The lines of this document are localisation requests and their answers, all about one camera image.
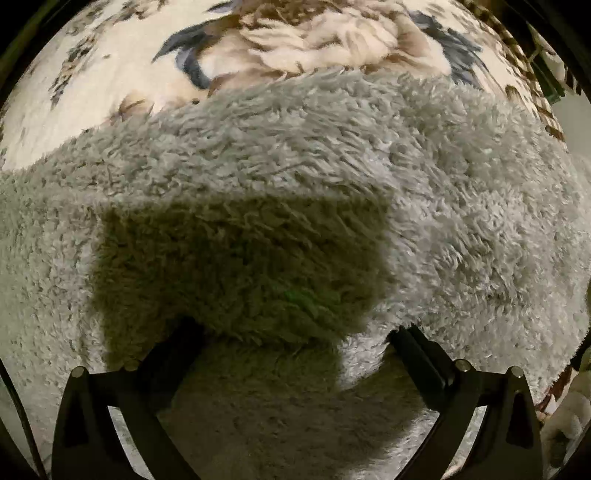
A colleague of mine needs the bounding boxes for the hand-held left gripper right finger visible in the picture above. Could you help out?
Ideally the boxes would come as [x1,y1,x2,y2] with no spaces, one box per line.
[387,325,544,480]

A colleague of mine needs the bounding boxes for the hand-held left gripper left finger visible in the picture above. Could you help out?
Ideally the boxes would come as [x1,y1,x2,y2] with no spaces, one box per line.
[51,316,206,480]

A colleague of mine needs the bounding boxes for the grey fluffy fleece blanket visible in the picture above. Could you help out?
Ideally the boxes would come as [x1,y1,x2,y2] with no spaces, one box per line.
[0,67,591,480]

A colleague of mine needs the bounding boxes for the floral printed blanket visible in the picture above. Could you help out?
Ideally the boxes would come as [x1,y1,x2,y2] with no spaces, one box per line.
[0,0,591,467]

